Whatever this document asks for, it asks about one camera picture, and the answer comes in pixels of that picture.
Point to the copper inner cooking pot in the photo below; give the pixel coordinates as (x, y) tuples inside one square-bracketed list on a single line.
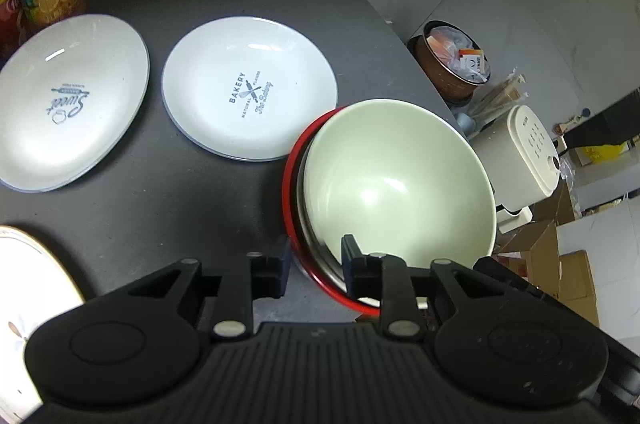
[(451, 60)]

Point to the cream bowl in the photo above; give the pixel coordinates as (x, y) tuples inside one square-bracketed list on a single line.
[(402, 181), (320, 253)]

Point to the red soda can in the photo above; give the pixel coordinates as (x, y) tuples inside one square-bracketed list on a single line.
[(14, 27)]

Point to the cream rice cooker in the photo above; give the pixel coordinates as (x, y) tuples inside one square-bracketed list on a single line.
[(521, 162)]

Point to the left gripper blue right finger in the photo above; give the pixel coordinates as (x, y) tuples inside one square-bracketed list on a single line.
[(362, 273)]

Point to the white Bakery deep plate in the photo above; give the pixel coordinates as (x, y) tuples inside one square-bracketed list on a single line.
[(245, 88)]

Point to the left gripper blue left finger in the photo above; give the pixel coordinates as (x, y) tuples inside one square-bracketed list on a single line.
[(270, 270)]

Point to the red and black bowl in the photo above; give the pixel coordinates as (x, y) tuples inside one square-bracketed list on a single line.
[(293, 227)]

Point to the white Sweet deep plate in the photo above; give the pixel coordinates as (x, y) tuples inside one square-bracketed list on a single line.
[(68, 95)]

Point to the large white plate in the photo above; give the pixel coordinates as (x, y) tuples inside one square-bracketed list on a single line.
[(35, 288)]

